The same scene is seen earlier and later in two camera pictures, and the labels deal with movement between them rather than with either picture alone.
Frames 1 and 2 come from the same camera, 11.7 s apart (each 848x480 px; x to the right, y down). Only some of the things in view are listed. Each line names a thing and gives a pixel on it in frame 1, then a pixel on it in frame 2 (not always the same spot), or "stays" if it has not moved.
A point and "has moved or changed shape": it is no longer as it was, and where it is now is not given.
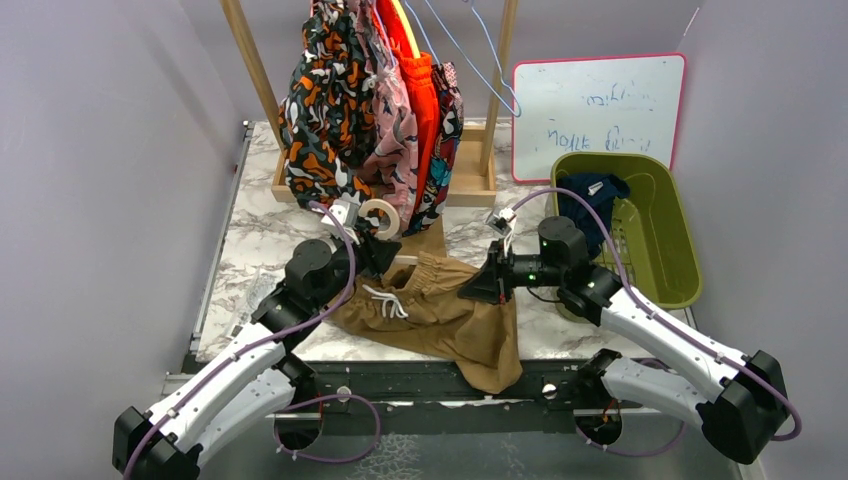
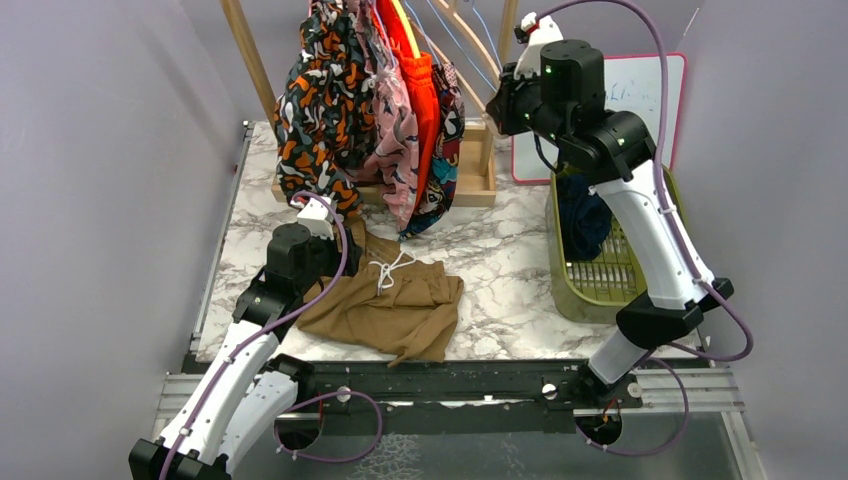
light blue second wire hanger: x=456 y=41 stays
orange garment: x=417 y=70 stays
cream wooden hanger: x=376 y=203 -> x=449 y=7
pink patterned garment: x=392 y=166 stays
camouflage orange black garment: x=327 y=115 stays
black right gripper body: x=531 y=271 -> x=522 y=108
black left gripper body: x=365 y=256 -> x=327 y=257
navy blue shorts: x=600 y=188 stays
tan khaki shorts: x=417 y=305 has moved or changed shape
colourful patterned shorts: x=450 y=101 stays
